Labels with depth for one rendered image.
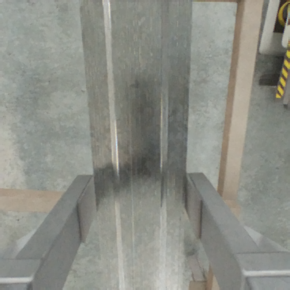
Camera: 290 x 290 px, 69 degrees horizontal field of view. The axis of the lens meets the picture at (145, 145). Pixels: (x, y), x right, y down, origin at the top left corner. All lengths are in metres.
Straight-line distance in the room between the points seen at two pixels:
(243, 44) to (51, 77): 0.80
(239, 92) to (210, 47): 0.36
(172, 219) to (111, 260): 0.06
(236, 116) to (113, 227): 0.69
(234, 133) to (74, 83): 0.73
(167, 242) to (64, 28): 1.03
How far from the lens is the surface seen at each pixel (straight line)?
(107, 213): 0.16
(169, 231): 0.17
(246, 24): 0.82
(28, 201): 0.86
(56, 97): 1.11
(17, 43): 1.18
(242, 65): 0.80
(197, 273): 1.28
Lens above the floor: 1.03
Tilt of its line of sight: 75 degrees down
